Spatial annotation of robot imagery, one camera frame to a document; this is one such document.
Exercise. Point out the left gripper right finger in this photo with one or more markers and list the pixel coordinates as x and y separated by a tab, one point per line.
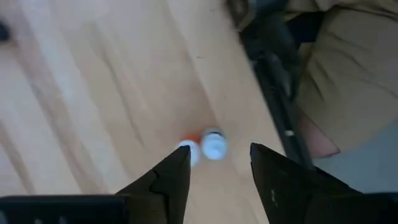
295	199

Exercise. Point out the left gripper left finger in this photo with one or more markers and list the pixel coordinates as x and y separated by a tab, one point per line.
155	199

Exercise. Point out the small orange dropper bottle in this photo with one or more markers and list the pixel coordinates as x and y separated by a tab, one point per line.
195	149

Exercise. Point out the small dark dropper bottle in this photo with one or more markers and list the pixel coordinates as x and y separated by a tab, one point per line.
214	146

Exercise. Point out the person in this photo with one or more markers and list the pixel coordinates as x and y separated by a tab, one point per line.
357	62

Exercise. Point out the black aluminium frame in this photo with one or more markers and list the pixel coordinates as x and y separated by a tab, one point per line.
280	93

